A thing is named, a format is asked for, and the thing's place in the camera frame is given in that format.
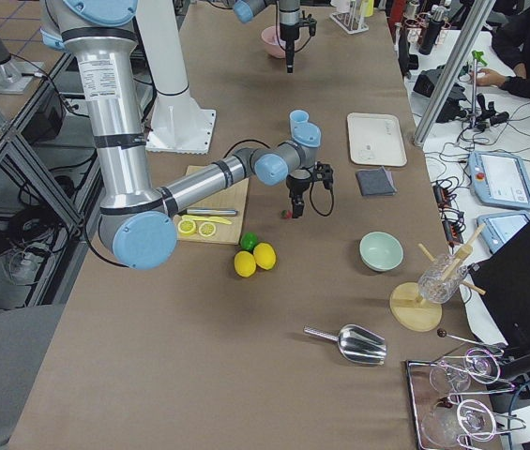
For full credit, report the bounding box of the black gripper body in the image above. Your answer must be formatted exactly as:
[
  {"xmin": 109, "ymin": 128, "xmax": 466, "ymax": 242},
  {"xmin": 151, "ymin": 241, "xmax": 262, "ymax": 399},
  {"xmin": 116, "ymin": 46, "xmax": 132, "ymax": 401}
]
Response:
[
  {"xmin": 286, "ymin": 162, "xmax": 334, "ymax": 202},
  {"xmin": 277, "ymin": 0, "xmax": 317, "ymax": 52}
]

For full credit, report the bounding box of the white cup rack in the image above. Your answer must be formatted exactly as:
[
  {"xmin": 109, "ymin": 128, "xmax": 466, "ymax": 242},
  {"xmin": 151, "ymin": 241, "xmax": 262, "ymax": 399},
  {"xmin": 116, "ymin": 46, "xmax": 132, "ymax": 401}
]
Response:
[{"xmin": 330, "ymin": 0, "xmax": 369, "ymax": 35}]

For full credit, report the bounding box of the light blue cup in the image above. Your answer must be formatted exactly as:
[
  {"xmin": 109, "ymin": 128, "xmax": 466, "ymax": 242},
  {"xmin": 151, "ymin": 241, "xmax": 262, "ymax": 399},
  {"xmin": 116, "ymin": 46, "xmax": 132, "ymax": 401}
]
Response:
[{"xmin": 289, "ymin": 109, "xmax": 310, "ymax": 136}]

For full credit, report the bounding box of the pink bowl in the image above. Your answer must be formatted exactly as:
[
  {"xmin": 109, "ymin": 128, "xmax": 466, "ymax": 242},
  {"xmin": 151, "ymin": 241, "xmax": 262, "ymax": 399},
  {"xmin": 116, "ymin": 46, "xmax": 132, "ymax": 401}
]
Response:
[{"xmin": 261, "ymin": 25, "xmax": 285, "ymax": 59}]

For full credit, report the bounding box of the yellow lemon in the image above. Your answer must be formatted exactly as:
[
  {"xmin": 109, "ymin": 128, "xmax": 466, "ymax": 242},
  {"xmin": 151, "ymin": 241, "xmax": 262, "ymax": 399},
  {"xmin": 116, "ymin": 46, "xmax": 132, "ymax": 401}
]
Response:
[
  {"xmin": 234, "ymin": 250, "xmax": 256, "ymax": 278},
  {"xmin": 252, "ymin": 242, "xmax": 277, "ymax": 270}
]

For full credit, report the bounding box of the green lime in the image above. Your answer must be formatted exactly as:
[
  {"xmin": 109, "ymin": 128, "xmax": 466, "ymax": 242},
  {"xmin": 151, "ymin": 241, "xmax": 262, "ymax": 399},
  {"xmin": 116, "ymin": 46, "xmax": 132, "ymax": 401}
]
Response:
[{"xmin": 239, "ymin": 232, "xmax": 260, "ymax": 252}]

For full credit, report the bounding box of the grey folded cloth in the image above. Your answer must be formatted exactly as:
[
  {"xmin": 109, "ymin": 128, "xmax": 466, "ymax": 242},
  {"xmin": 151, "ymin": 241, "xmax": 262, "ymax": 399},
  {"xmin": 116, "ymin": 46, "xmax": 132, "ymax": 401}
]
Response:
[{"xmin": 356, "ymin": 167, "xmax": 397, "ymax": 197}]

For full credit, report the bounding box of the wooden cutting board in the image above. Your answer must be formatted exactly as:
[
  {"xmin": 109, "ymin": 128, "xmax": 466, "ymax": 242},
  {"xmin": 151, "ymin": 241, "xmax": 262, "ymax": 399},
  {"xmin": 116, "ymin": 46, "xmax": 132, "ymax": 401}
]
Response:
[{"xmin": 166, "ymin": 165, "xmax": 249, "ymax": 245}]

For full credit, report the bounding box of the cream rabbit tray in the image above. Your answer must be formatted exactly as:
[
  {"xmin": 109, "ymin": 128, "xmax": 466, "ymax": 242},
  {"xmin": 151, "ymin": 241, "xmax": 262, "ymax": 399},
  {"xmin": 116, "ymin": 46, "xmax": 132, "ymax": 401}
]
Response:
[{"xmin": 347, "ymin": 112, "xmax": 407, "ymax": 167}]

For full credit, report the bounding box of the lemon slice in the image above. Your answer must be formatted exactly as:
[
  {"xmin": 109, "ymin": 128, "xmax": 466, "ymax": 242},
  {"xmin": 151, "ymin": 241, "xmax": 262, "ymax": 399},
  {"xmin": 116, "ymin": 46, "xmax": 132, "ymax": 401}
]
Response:
[
  {"xmin": 198, "ymin": 221, "xmax": 217, "ymax": 238},
  {"xmin": 177, "ymin": 218, "xmax": 198, "ymax": 236}
]

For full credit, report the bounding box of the mint green bowl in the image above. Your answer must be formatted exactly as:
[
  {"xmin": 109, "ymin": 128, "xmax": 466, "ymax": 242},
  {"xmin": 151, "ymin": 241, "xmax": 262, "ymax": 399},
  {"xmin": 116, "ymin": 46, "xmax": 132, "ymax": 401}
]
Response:
[{"xmin": 359, "ymin": 232, "xmax": 403, "ymax": 272}]

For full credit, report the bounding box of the steel scoop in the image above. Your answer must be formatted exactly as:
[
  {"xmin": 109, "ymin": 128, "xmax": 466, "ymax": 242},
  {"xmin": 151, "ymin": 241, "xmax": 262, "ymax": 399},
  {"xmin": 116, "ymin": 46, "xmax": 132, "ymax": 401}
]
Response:
[{"xmin": 303, "ymin": 324, "xmax": 387, "ymax": 366}]

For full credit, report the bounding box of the wooden stand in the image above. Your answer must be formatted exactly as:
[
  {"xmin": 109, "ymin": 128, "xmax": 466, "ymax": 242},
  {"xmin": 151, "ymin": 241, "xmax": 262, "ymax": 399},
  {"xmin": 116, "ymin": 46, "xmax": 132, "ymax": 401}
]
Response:
[{"xmin": 390, "ymin": 225, "xmax": 486, "ymax": 332}]

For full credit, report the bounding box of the crystal glass on stand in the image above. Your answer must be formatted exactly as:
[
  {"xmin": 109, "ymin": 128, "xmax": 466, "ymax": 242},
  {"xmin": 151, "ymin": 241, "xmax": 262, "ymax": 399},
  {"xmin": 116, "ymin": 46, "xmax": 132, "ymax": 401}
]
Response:
[{"xmin": 417, "ymin": 254, "xmax": 467, "ymax": 304}]

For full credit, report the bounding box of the teach pendant tablet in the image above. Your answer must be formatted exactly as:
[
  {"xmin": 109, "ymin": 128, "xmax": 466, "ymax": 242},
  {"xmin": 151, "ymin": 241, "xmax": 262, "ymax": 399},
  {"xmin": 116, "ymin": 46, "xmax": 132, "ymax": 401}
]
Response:
[
  {"xmin": 468, "ymin": 151, "xmax": 530, "ymax": 211},
  {"xmin": 476, "ymin": 211, "xmax": 530, "ymax": 253}
]

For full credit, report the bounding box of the black monitor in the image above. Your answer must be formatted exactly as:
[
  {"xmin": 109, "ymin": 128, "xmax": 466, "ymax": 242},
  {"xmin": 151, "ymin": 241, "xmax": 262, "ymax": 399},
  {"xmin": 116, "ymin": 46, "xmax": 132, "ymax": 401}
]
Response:
[{"xmin": 469, "ymin": 221, "xmax": 530, "ymax": 352}]

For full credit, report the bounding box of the wine glass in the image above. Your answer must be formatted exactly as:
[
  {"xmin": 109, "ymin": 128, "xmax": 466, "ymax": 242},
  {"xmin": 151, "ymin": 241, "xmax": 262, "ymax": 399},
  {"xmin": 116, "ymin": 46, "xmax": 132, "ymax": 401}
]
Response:
[
  {"xmin": 429, "ymin": 348, "xmax": 515, "ymax": 395},
  {"xmin": 419, "ymin": 397, "xmax": 527, "ymax": 450}
]

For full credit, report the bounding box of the grey chair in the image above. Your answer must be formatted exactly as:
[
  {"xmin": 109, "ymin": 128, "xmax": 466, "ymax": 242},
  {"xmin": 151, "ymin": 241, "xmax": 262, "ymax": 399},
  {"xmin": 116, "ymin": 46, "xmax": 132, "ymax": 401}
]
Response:
[{"xmin": 0, "ymin": 305, "xmax": 64, "ymax": 448}]

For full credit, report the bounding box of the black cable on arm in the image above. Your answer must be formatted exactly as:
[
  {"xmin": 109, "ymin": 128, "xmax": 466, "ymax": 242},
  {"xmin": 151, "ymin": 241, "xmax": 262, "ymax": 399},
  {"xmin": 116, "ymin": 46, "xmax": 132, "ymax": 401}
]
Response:
[{"xmin": 309, "ymin": 180, "xmax": 334, "ymax": 218}]

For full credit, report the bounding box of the aluminium frame post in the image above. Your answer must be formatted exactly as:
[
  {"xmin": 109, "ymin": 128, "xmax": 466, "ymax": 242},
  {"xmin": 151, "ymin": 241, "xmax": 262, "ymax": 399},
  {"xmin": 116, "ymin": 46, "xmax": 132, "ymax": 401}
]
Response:
[{"xmin": 413, "ymin": 0, "xmax": 495, "ymax": 148}]

